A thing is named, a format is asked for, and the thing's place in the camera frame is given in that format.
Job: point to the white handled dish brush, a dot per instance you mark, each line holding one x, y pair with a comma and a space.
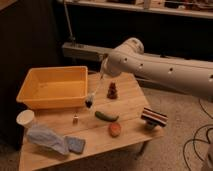
90, 96

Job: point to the yellow plastic bin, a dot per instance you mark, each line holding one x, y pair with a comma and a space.
54, 87

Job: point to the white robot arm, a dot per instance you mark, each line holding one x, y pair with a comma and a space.
197, 87

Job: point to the brown stacked toy figure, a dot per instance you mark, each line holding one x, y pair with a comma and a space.
112, 91

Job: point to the green cucumber toy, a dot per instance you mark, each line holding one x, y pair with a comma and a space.
106, 117

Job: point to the low wooden table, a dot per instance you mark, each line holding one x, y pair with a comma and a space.
128, 106

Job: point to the orange round toy food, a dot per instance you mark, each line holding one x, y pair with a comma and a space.
114, 129

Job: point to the small brown bottle toy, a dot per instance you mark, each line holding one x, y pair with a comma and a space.
75, 119

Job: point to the striped block toy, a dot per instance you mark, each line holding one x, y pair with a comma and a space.
153, 119

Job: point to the metal stand pole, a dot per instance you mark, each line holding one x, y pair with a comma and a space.
71, 36

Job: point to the blue sponge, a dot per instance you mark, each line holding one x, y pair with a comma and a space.
75, 145

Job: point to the light blue cloth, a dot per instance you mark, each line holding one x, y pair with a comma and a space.
44, 136

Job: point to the white paper cup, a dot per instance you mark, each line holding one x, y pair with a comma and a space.
26, 118

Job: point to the grey metal shelf rail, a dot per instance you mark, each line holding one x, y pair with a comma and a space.
83, 51

